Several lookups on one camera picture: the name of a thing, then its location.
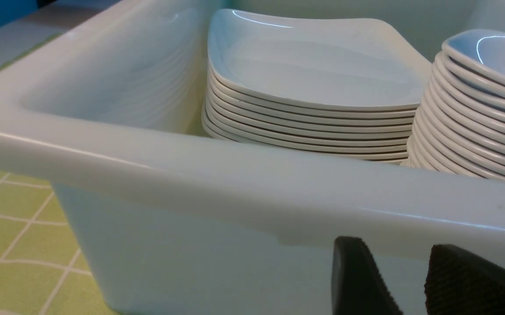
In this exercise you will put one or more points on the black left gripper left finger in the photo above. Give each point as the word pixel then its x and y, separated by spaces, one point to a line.
pixel 359 280

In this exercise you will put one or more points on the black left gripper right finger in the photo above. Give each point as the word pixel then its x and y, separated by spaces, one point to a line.
pixel 459 282

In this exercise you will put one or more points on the stack of white bowls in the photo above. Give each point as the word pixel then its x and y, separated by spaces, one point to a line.
pixel 459 127

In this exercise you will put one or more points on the stack of white square plates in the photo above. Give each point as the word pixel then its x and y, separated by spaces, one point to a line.
pixel 344 87

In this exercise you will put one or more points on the large white plastic tub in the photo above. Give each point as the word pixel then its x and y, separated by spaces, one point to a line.
pixel 102 98

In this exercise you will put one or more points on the green checkered tablecloth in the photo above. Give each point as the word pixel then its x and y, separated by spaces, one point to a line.
pixel 42 269

